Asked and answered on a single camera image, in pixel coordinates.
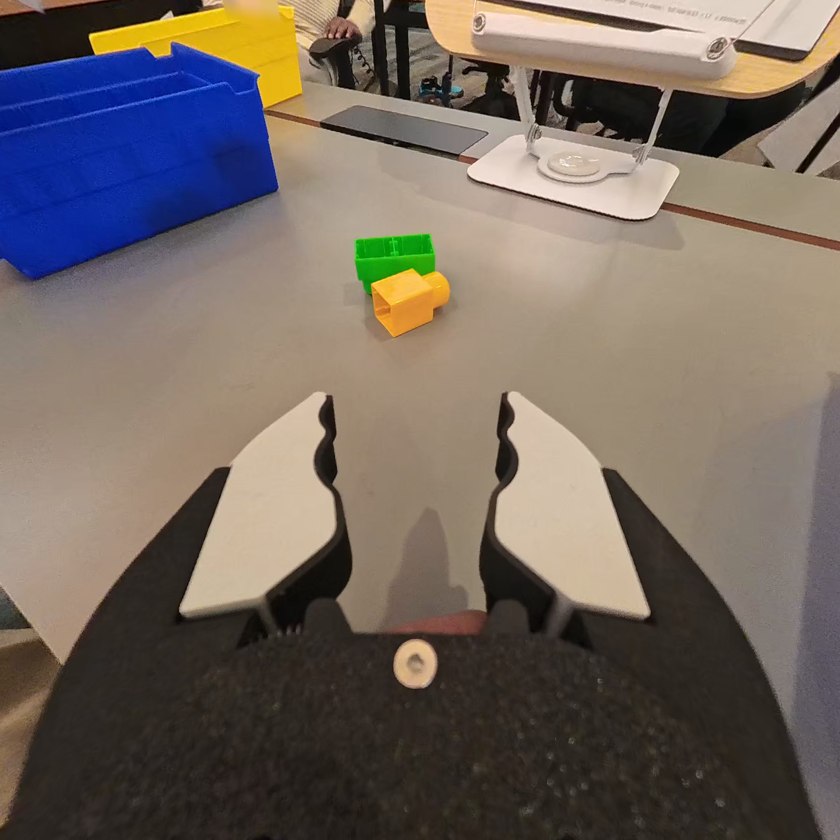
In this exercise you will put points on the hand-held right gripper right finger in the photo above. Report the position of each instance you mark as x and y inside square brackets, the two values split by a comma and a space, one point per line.
[571, 525]

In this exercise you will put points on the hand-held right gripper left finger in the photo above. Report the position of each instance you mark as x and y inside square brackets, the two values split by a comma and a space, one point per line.
[260, 525]

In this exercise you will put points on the yellow toy building block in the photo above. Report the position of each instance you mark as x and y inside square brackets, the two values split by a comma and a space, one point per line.
[407, 305]

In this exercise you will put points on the green toy building block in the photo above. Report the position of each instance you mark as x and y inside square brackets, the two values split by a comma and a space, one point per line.
[387, 256]

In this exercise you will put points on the blue plastic bin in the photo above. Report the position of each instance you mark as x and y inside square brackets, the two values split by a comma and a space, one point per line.
[118, 171]

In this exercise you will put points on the white book stand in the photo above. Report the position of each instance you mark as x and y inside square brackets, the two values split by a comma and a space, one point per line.
[617, 184]

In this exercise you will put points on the black flat panel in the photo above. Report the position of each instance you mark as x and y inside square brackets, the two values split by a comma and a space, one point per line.
[400, 129]

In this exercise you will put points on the white angled panel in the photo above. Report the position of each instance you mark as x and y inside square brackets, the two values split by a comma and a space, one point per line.
[803, 131]

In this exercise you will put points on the yellow plastic bin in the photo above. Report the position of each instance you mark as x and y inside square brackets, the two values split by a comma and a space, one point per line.
[256, 53]

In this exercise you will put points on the printed instruction sheet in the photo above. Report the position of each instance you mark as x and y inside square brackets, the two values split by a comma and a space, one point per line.
[788, 20]

